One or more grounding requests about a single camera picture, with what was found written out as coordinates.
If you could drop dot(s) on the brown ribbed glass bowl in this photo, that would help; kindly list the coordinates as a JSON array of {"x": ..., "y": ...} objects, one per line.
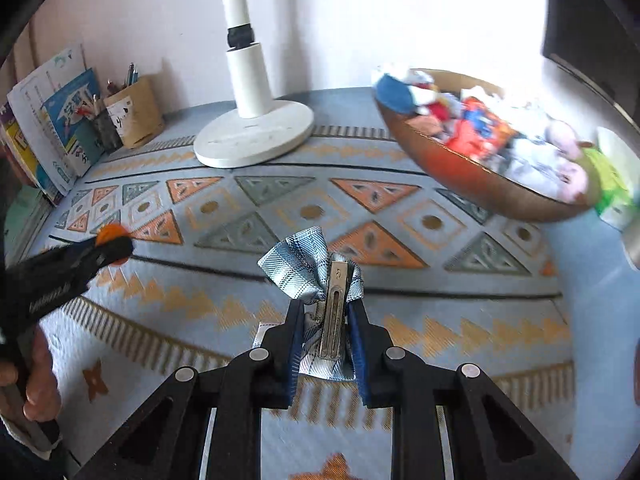
[{"x": 450, "y": 170}]

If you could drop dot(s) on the black flat screen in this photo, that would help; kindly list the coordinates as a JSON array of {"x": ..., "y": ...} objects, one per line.
[{"x": 600, "y": 20}]

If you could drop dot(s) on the stack of children's books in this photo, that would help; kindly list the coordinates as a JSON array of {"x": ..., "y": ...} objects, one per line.
[{"x": 35, "y": 105}]

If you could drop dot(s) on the brown paper box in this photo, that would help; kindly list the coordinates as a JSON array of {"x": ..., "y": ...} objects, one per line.
[{"x": 137, "y": 115}]

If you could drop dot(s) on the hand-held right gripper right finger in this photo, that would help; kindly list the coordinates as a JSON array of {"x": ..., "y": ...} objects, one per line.
[{"x": 357, "y": 360}]

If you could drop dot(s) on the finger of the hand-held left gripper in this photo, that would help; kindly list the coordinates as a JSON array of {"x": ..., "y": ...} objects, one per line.
[{"x": 95, "y": 257}]

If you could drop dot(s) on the person's left hand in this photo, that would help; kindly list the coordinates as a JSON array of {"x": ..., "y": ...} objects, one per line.
[{"x": 42, "y": 385}]

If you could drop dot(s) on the black mesh pen holder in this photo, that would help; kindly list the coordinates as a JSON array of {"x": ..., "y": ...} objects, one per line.
[{"x": 107, "y": 130}]

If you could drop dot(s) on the pink plush toy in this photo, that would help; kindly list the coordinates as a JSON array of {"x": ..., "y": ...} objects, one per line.
[{"x": 567, "y": 155}]

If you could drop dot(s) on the blue plaid bow hair clip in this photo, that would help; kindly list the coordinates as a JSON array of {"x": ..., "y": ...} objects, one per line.
[{"x": 300, "y": 265}]

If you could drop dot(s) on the blue round fabric item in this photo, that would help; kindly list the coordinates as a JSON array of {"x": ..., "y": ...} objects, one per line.
[{"x": 392, "y": 92}]

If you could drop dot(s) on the green tissue pack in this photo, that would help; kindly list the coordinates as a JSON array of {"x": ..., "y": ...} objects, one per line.
[{"x": 612, "y": 180}]

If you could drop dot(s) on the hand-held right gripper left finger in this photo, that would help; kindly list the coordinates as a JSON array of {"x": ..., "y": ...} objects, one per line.
[{"x": 295, "y": 365}]

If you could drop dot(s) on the red and blue packet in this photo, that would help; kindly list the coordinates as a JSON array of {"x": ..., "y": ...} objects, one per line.
[{"x": 475, "y": 132}]

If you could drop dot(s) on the small orange round object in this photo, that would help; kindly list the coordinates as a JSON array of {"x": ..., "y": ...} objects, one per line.
[{"x": 111, "y": 234}]

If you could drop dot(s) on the light blue mat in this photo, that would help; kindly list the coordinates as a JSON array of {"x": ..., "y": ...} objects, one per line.
[{"x": 595, "y": 285}]

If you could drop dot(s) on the blue illustrated book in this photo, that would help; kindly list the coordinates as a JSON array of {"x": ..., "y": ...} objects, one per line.
[{"x": 75, "y": 130}]

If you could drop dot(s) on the bunch of pens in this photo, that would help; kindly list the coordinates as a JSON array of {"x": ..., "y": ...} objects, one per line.
[{"x": 131, "y": 76}]

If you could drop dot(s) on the yellow book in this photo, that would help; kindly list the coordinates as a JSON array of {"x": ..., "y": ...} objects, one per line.
[{"x": 20, "y": 155}]

